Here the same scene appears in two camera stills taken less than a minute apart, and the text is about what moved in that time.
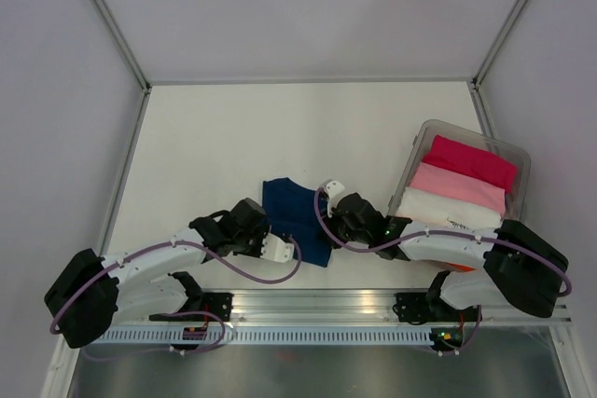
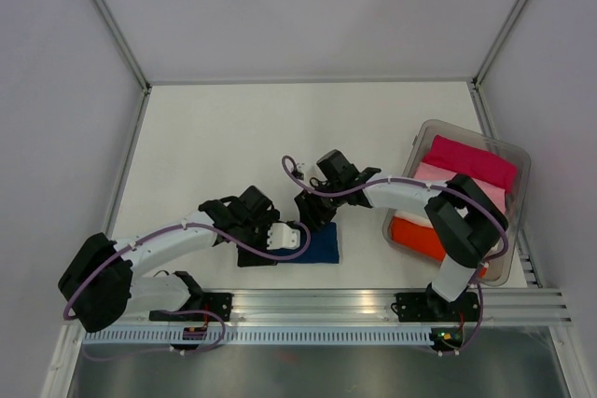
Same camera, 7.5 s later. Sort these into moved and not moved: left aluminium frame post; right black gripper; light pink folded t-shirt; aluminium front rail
Moved: right black gripper
Not moved: left aluminium frame post; aluminium front rail; light pink folded t-shirt
